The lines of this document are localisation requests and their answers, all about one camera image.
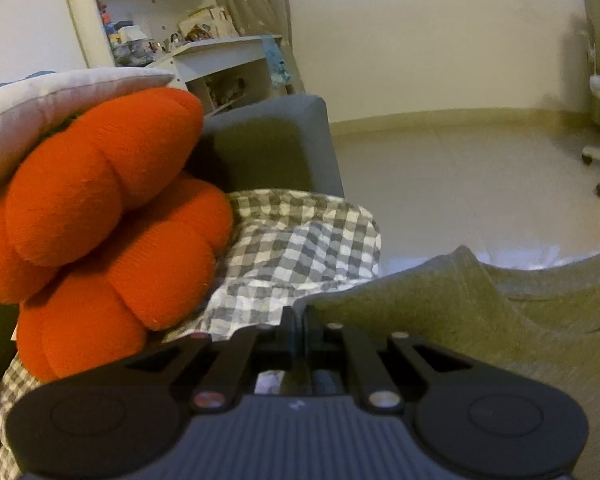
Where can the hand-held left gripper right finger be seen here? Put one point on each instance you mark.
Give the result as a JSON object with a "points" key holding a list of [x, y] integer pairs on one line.
{"points": [[312, 340]]}

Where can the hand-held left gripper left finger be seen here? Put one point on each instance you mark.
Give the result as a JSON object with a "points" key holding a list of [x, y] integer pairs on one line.
{"points": [[286, 340]]}

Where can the grey t-shirt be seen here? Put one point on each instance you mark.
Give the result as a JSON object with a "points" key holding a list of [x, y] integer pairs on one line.
{"points": [[430, 300]]}

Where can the grey white checkered blanket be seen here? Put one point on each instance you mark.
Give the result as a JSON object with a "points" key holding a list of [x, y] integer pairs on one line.
{"points": [[305, 250]]}

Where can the orange flower cushion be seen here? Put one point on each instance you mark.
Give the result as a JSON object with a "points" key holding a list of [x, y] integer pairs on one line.
{"points": [[155, 270], [80, 200]]}

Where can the grey sofa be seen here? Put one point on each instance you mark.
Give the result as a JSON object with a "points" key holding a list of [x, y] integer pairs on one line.
{"points": [[270, 150]]}

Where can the blue printed picture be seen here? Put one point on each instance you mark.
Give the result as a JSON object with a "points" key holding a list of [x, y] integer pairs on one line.
{"points": [[277, 65]]}

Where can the small white desk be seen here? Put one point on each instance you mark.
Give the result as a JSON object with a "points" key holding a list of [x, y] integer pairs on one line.
{"points": [[220, 52]]}

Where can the pile of papers and books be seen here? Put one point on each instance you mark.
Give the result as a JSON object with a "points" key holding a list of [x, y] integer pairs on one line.
{"points": [[207, 22]]}

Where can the patterned beige curtain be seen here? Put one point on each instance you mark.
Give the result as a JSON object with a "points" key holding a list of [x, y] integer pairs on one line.
{"points": [[260, 5]]}

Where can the shelf clutter of toys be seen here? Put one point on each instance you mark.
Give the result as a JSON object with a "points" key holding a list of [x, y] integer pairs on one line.
{"points": [[130, 40]]}

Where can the white pillow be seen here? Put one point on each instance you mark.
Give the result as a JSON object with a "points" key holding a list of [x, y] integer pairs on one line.
{"points": [[40, 95]]}

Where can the white bookshelf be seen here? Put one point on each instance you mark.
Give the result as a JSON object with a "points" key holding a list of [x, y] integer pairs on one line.
{"points": [[150, 10]]}

